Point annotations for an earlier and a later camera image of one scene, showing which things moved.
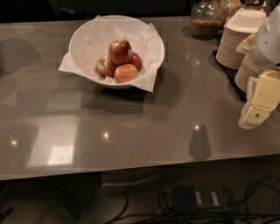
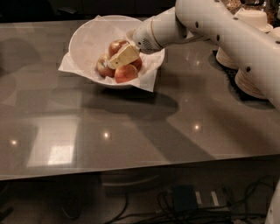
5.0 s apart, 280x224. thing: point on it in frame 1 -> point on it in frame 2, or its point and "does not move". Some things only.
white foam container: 248,20 does not move
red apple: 120,51 does not move
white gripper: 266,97 -> 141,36
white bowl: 90,39 does not move
